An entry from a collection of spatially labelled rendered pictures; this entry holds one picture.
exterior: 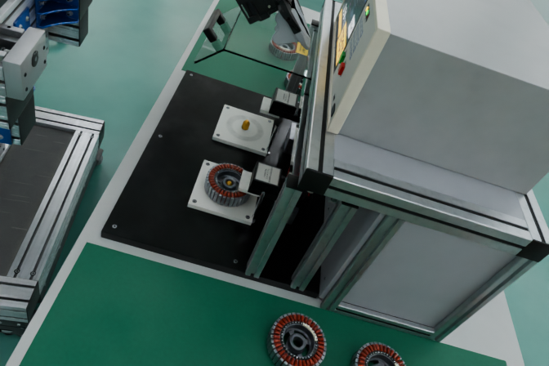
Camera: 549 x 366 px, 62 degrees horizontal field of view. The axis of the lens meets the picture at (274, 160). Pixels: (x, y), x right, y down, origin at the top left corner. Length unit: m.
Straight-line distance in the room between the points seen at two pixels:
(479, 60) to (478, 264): 0.37
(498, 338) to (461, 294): 0.26
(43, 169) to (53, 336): 1.04
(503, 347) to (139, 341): 0.80
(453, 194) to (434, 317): 0.33
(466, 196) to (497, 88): 0.19
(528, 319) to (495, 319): 1.28
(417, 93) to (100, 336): 0.68
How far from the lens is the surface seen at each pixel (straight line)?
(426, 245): 0.87
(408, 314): 1.06
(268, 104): 1.21
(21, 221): 1.73
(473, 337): 1.20
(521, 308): 2.56
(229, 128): 1.25
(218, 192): 1.03
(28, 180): 1.84
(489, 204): 0.87
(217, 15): 1.15
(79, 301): 0.94
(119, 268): 0.97
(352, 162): 0.77
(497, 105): 0.81
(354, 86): 0.75
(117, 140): 2.29
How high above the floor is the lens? 1.58
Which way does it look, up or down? 41 degrees down
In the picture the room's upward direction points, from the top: 23 degrees clockwise
